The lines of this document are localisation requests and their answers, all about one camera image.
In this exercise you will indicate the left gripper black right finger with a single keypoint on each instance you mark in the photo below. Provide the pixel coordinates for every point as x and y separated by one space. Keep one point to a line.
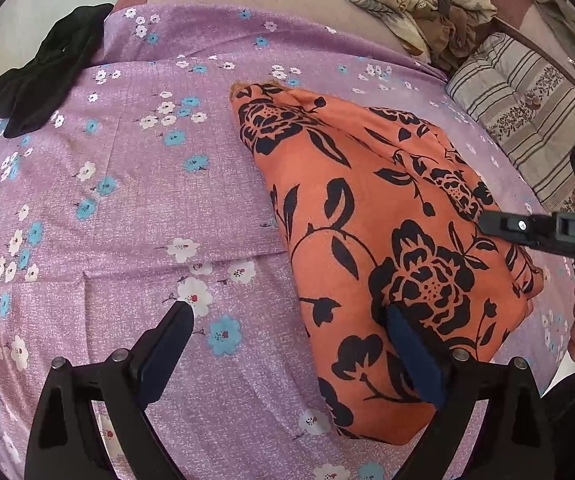
514 440

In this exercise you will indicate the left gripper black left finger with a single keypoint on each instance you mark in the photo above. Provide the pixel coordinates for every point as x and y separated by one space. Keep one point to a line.
65 441

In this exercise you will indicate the orange black floral garment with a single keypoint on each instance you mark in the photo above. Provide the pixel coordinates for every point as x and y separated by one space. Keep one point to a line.
379 210

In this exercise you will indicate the striped floral cushion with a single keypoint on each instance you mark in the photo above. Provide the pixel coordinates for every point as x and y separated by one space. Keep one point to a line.
527 105

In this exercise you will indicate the purple floral bed sheet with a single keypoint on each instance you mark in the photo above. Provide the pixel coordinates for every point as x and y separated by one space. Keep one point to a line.
138 192

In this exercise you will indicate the brown white patterned blanket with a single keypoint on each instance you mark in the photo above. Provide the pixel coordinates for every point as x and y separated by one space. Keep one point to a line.
443 33

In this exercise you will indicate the black cloth on bed edge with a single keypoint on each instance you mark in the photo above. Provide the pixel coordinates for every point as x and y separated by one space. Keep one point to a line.
31 94

